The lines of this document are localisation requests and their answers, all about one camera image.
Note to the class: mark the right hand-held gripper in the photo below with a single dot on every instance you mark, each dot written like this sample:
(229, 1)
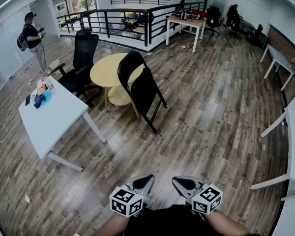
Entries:
(207, 200)

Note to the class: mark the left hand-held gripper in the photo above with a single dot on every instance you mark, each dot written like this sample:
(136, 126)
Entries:
(125, 201)

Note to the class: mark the black folding chair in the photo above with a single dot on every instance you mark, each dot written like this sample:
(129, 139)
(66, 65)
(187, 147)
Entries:
(143, 92)

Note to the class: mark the person's right forearm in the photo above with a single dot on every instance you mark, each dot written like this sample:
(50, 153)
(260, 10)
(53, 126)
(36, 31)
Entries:
(223, 224)

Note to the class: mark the person's left forearm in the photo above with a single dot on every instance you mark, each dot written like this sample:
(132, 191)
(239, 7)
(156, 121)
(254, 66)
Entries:
(110, 226)

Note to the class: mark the black mesh office chair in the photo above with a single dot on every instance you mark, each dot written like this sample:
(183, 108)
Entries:
(84, 48)

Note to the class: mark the person's white shoe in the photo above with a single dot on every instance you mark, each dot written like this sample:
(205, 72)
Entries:
(181, 200)

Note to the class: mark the person's black shirt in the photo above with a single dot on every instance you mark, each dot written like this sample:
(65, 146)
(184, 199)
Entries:
(167, 220)

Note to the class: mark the round yellow wooden table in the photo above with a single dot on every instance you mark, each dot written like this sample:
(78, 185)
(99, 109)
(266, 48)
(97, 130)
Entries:
(105, 70)

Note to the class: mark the white paper scrap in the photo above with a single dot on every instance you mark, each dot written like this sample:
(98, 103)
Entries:
(27, 198)

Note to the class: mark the blue cloth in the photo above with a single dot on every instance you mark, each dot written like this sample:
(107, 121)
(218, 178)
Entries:
(43, 99)

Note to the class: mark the small floor wrapper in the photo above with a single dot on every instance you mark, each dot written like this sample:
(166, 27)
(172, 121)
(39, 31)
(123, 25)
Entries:
(184, 47)

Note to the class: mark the orange and white bottles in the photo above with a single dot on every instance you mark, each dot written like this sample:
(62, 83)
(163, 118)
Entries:
(41, 86)

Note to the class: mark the black phone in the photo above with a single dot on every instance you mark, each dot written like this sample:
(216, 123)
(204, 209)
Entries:
(27, 100)

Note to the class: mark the red-capped bottle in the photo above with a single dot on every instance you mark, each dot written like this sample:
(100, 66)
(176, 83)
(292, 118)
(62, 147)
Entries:
(43, 76)

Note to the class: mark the translucent white waste bin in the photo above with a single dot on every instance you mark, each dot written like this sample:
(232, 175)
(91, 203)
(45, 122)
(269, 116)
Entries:
(54, 64)

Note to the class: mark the white power strip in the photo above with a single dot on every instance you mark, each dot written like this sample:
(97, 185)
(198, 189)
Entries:
(30, 81)

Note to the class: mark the white narrow table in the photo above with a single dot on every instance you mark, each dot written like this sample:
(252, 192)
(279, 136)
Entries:
(281, 58)

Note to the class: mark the white table with wooden top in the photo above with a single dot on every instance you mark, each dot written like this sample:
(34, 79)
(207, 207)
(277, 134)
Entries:
(179, 21)

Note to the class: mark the steel kettle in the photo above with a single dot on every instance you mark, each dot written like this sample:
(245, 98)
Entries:
(183, 15)

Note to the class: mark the red cloth bag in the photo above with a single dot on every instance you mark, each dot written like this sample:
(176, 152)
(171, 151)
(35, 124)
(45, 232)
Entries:
(200, 13)

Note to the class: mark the large glass window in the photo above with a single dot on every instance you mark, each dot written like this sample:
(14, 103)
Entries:
(75, 6)

